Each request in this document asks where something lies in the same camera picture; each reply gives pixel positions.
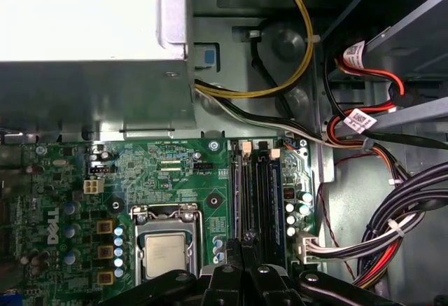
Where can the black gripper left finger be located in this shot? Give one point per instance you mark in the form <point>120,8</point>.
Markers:
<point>224,285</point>

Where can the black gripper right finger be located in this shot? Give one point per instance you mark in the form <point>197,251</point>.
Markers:
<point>266,285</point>

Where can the blue RAM stick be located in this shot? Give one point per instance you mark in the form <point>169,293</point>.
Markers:
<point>277,208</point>

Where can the silver CPU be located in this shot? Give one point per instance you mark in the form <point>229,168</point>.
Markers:
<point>164,255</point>

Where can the metal socket cover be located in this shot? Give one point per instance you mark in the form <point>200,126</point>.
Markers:
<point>140,253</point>

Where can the green motherboard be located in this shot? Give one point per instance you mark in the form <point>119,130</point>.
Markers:
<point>168,180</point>

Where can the white four pin socket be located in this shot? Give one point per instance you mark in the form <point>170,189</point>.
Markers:
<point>94,186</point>

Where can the black PC case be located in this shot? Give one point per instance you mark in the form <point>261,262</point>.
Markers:
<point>238,61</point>

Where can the blue tab latch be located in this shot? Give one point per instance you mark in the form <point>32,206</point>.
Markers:
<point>209,57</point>

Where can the grey power supply unit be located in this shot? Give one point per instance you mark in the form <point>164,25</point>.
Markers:
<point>87,92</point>

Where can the metal drive cage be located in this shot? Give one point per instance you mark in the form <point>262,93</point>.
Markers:
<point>413,22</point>

